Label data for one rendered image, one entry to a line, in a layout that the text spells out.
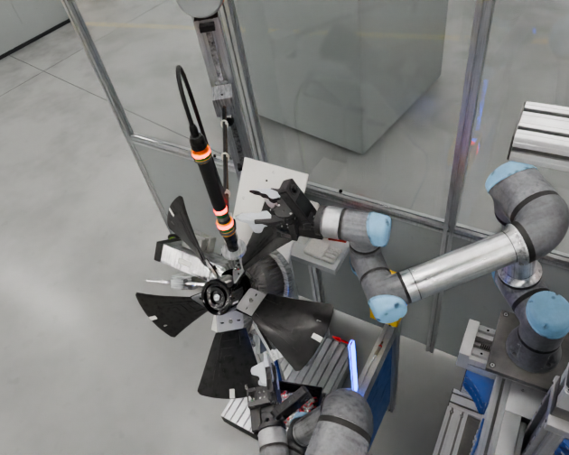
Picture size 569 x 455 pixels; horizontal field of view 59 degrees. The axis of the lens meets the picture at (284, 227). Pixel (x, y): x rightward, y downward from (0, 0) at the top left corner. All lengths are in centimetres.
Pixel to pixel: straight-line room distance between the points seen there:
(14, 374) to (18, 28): 452
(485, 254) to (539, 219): 13
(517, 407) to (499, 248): 70
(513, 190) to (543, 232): 13
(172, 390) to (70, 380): 62
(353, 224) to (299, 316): 52
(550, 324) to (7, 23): 634
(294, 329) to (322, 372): 116
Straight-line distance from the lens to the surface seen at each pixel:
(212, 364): 171
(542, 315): 153
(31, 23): 699
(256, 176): 180
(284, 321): 156
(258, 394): 145
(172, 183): 285
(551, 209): 120
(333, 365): 271
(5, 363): 351
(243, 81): 201
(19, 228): 427
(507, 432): 170
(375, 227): 112
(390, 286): 113
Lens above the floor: 250
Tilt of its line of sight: 47 degrees down
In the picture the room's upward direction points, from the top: 12 degrees counter-clockwise
